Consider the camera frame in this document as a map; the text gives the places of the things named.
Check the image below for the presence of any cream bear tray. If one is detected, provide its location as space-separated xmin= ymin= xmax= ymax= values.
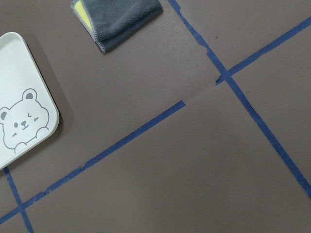
xmin=0 ymin=32 xmax=59 ymax=168

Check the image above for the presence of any grey folded cloth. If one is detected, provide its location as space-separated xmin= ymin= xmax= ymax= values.
xmin=70 ymin=0 xmax=163 ymax=52

